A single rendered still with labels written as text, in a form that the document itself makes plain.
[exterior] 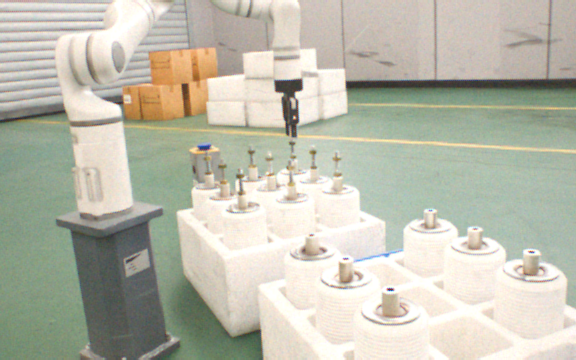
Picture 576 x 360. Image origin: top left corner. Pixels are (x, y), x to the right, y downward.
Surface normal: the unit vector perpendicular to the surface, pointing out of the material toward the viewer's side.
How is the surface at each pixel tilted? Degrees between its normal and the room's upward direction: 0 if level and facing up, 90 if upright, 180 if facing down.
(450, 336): 90
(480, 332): 90
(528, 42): 90
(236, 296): 90
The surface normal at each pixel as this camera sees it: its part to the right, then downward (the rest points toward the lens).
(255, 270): 0.43, 0.19
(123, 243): 0.83, 0.13
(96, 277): -0.59, 0.23
